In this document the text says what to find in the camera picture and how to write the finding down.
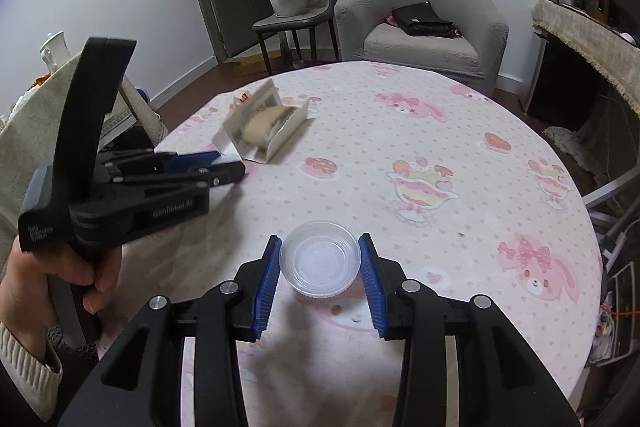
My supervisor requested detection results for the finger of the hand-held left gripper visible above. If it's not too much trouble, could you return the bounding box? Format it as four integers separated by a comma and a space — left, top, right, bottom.
112, 160, 247, 200
102, 148, 223, 175

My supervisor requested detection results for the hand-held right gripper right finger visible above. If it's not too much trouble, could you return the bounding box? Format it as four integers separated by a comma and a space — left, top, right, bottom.
357, 233, 583, 427

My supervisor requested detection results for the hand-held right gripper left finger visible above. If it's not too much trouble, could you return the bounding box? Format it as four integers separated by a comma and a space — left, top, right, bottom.
57, 234, 283, 427

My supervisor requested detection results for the clear plastic bowl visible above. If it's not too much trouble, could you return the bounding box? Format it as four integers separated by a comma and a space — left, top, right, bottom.
280, 221, 362, 299

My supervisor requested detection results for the beige soft lump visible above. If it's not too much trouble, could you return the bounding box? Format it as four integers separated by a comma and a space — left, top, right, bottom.
240, 106, 297, 144

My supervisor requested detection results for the white cardboard box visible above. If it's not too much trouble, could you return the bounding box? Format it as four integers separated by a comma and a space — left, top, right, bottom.
212, 79, 311, 165

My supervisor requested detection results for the person's left forearm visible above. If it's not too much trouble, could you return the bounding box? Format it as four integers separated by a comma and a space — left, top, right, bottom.
0, 319, 66, 425

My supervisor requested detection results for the person's left hand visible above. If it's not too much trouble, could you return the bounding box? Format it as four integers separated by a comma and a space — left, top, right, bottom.
0, 239, 124, 344

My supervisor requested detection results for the beige table cover cloth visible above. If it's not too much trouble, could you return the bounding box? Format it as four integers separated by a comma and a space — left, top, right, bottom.
0, 52, 168, 253

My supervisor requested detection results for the white lidded mug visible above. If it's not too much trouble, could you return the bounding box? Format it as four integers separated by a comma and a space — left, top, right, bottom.
40, 32, 68, 72

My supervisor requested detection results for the pink printed tablecloth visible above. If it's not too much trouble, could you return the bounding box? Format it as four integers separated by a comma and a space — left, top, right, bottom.
107, 61, 603, 427

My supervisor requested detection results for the black handbag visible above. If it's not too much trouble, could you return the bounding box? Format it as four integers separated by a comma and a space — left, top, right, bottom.
392, 1, 458, 38

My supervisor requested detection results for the grey armchair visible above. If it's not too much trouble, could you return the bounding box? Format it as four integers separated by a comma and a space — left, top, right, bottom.
334, 0, 509, 82

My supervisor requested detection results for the beige lace desk cloth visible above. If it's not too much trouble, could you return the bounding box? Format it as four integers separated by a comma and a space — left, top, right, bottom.
531, 0, 640, 118

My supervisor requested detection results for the brown wooden box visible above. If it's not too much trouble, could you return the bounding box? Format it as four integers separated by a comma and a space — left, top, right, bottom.
582, 0, 612, 22

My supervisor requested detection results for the black monitor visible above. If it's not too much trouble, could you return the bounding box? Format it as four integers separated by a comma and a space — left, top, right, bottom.
609, 0, 635, 30

